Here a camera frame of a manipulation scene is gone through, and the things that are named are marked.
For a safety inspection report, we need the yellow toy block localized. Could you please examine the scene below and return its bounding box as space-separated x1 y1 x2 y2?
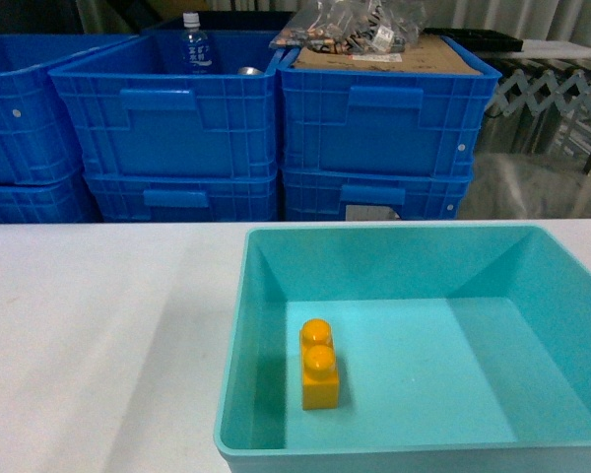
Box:
299 318 340 411

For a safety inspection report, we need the lower right blue crate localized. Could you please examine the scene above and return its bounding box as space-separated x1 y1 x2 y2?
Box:
282 169 474 222

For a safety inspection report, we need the blue crate with cardboard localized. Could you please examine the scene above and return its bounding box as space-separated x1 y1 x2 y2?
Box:
278 36 501 179

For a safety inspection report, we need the lower middle blue crate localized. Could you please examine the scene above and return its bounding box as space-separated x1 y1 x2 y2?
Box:
84 173 278 223

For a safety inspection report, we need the blue crate with bottle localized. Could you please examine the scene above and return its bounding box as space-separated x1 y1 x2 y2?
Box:
49 30 282 179

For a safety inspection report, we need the clear water bottle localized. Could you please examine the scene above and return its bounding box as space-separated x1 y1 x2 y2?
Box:
180 12 215 75

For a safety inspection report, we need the plastic bag of batteries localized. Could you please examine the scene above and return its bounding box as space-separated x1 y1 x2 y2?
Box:
270 1 427 55

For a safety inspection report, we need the teal plastic tray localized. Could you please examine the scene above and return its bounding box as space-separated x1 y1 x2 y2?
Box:
215 224 591 472

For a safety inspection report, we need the brown cardboard sheet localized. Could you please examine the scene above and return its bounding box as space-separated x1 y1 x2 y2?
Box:
292 35 481 75

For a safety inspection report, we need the black divided tray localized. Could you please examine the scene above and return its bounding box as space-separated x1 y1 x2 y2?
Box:
423 28 523 52

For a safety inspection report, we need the far left blue crate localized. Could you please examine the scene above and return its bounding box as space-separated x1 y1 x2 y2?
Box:
0 34 130 185

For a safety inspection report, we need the expandable roller conveyor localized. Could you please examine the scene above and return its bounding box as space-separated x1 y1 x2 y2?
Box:
486 69 591 116

